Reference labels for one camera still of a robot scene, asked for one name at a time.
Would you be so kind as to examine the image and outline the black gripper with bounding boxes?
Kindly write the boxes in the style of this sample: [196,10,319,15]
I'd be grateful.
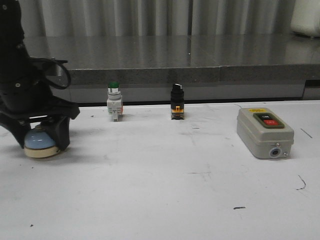
[0,96,80,151]

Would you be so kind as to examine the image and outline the blue and cream call bell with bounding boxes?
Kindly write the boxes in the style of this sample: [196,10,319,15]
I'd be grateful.
[24,124,60,159]

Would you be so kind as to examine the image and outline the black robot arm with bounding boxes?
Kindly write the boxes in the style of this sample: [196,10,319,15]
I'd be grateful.
[0,0,80,150]

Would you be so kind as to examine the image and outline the grey stone counter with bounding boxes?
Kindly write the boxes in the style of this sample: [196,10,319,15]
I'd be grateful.
[25,34,320,105]

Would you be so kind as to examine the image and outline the white container on counter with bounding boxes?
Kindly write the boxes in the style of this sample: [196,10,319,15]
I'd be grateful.
[290,0,320,38]

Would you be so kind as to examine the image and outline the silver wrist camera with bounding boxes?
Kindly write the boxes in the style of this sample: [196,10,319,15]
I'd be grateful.
[46,57,70,90]

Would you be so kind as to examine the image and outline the green push button switch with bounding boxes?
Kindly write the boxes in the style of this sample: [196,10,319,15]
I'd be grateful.
[106,81,123,122]

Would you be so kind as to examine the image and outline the black selector switch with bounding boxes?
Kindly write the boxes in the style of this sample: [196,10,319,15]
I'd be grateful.
[170,83,185,120]

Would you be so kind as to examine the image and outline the grey on off switch box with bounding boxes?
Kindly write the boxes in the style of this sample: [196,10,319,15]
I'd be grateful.
[237,107,294,159]

